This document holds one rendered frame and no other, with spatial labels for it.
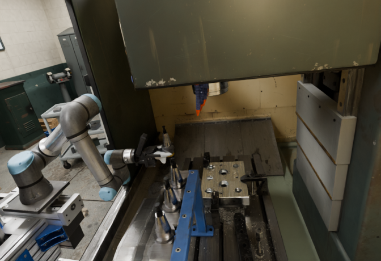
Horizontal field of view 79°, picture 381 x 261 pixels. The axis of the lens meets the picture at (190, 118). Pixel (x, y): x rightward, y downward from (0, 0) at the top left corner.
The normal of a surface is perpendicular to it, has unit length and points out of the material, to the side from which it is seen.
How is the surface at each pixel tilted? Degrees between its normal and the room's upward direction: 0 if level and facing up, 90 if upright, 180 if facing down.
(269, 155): 24
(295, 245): 0
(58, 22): 90
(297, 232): 0
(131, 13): 90
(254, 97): 90
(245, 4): 90
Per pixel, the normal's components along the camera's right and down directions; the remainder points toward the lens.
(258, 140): -0.18, -0.67
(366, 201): -0.78, 0.34
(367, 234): -0.12, 0.40
